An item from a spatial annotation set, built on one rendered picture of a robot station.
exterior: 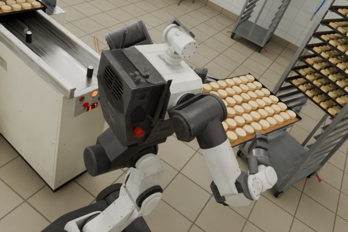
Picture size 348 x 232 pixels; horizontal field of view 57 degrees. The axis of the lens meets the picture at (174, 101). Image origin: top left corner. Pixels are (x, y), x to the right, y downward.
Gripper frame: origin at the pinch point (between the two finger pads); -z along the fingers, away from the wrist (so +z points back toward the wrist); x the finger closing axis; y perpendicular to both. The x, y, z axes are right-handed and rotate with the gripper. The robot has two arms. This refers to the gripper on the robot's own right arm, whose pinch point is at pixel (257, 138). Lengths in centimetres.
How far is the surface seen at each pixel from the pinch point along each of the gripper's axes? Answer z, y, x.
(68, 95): -2, 88, -13
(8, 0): -57, 149, -7
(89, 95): -13, 81, -18
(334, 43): -84, -44, 24
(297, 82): -90, -40, -12
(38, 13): -61, 132, -10
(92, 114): -21, 80, -38
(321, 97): -80, -56, -12
